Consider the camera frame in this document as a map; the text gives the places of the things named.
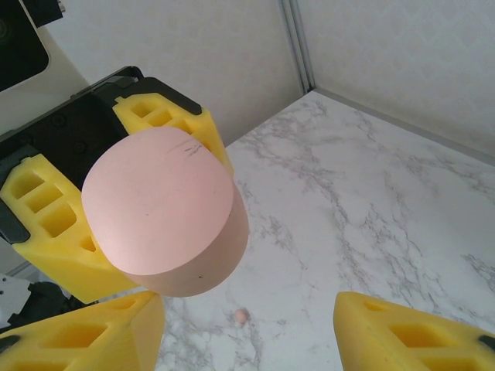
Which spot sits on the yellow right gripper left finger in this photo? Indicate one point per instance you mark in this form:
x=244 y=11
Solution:
x=96 y=340

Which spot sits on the aluminium frame post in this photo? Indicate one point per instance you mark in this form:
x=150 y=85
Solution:
x=299 y=46

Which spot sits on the peach earbud charging case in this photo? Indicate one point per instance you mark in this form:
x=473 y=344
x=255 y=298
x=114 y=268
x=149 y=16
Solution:
x=162 y=208

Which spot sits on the peach earbud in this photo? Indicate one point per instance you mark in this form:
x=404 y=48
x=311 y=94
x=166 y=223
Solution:
x=241 y=315

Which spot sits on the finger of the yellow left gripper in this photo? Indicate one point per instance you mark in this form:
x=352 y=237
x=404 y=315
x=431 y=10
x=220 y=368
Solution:
x=46 y=232
x=166 y=112

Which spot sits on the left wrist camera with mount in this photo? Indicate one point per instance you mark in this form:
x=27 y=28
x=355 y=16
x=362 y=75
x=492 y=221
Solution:
x=23 y=46

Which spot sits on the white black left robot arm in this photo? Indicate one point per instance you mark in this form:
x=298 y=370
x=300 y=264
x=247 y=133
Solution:
x=23 y=297

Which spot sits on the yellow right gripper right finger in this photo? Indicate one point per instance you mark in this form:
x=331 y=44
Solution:
x=406 y=340

